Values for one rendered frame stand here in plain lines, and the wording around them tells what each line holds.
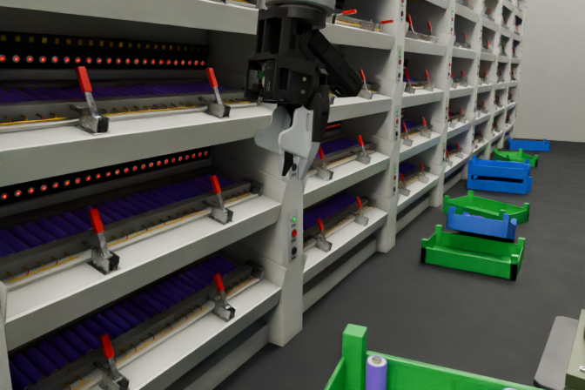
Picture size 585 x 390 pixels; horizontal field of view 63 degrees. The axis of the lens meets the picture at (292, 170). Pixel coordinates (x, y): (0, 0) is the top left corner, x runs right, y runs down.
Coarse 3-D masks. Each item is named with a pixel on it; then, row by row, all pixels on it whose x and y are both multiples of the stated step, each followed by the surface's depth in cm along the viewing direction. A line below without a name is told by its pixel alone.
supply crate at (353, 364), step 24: (360, 336) 44; (360, 360) 45; (408, 360) 45; (336, 384) 43; (360, 384) 45; (408, 384) 45; (432, 384) 44; (456, 384) 43; (480, 384) 42; (504, 384) 41
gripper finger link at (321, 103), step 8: (320, 88) 61; (328, 88) 61; (320, 96) 60; (328, 96) 61; (312, 104) 61; (320, 104) 60; (328, 104) 60; (320, 112) 60; (328, 112) 60; (320, 120) 60; (320, 128) 61; (312, 136) 61; (320, 136) 61
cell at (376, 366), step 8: (368, 360) 43; (376, 360) 42; (384, 360) 43; (368, 368) 42; (376, 368) 42; (384, 368) 42; (368, 376) 42; (376, 376) 42; (384, 376) 42; (368, 384) 43; (376, 384) 42; (384, 384) 42
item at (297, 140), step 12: (300, 108) 61; (300, 120) 61; (312, 120) 61; (288, 132) 60; (300, 132) 61; (288, 144) 60; (300, 144) 61; (312, 144) 61; (300, 156) 61; (312, 156) 62; (300, 168) 62
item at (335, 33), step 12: (336, 12) 158; (360, 12) 162; (336, 24) 124; (384, 24) 158; (396, 24) 156; (336, 36) 122; (348, 36) 128; (360, 36) 135; (372, 36) 141; (384, 36) 149; (384, 48) 153
